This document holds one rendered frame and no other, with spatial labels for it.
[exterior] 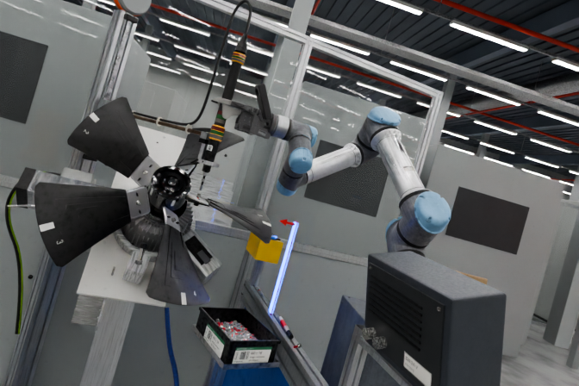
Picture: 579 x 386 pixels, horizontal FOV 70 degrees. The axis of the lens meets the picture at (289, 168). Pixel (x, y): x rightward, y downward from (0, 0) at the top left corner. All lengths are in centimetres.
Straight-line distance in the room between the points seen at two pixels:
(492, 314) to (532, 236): 469
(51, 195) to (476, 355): 103
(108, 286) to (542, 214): 481
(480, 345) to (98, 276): 108
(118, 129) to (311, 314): 149
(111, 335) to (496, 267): 439
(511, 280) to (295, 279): 350
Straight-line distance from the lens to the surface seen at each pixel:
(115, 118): 143
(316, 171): 146
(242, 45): 137
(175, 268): 120
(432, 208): 132
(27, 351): 214
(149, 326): 223
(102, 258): 145
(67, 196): 124
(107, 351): 158
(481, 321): 76
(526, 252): 544
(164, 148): 171
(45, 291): 203
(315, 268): 232
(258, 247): 165
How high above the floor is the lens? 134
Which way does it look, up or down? 1 degrees up
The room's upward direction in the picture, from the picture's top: 16 degrees clockwise
